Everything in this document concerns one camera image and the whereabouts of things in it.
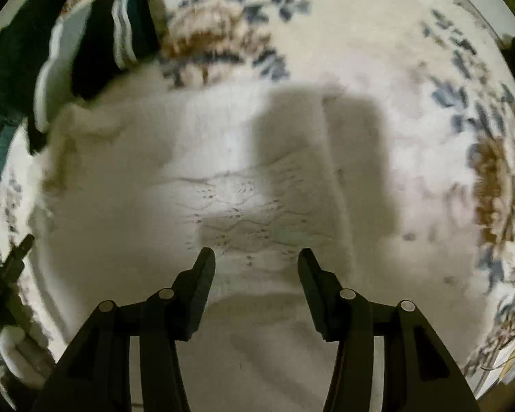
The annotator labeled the white knit sweater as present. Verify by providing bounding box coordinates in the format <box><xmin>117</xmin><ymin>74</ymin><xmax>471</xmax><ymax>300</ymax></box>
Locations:
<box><xmin>31</xmin><ymin>60</ymin><xmax>397</xmax><ymax>411</ymax></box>

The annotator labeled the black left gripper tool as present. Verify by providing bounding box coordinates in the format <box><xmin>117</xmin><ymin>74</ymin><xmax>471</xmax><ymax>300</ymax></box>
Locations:
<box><xmin>0</xmin><ymin>234</ymin><xmax>35</xmax><ymax>333</ymax></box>

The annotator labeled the black grey striped folded garment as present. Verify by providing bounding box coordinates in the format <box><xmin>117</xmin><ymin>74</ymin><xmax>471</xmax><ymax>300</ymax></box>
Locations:
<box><xmin>26</xmin><ymin>0</ymin><xmax>114</xmax><ymax>155</ymax></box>

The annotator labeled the floral fleece blanket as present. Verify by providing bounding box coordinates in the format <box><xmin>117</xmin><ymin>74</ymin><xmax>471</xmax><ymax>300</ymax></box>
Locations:
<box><xmin>0</xmin><ymin>0</ymin><xmax>515</xmax><ymax>411</ymax></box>

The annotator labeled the dark green quilted pillow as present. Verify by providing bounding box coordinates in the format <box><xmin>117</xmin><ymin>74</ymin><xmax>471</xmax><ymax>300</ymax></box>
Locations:
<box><xmin>0</xmin><ymin>0</ymin><xmax>67</xmax><ymax>182</ymax></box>

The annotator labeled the dark green patterned folded sweater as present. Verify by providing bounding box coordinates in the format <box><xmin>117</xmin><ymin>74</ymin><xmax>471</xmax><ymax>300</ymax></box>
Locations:
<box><xmin>111</xmin><ymin>0</ymin><xmax>159</xmax><ymax>70</ymax></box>

